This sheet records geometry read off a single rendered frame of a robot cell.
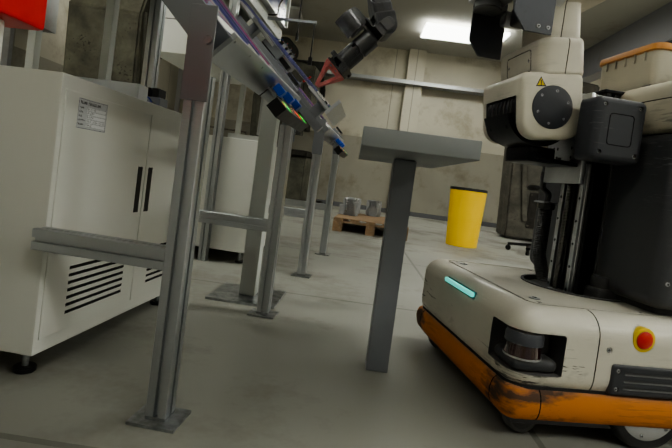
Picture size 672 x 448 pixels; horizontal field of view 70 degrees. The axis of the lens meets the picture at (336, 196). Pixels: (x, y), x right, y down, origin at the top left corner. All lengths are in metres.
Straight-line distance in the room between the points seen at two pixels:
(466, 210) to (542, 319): 3.70
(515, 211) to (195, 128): 6.19
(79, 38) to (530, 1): 3.90
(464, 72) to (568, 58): 7.91
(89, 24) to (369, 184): 5.60
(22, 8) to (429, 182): 8.40
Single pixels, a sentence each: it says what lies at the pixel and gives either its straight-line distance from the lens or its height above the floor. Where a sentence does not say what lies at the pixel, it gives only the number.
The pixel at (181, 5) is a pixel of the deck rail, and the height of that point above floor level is 0.77.
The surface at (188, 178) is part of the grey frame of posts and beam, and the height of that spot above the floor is 0.45.
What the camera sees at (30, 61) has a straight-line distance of 2.00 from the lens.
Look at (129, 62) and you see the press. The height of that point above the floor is 1.21.
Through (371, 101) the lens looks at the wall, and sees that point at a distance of 8.91.
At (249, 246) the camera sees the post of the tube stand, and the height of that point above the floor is 0.19.
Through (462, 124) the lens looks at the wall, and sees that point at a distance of 9.06.
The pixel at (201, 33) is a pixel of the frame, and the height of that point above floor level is 0.71.
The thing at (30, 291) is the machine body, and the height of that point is 0.19.
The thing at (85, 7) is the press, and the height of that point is 1.60.
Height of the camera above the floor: 0.49
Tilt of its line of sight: 2 degrees down
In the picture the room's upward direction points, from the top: 8 degrees clockwise
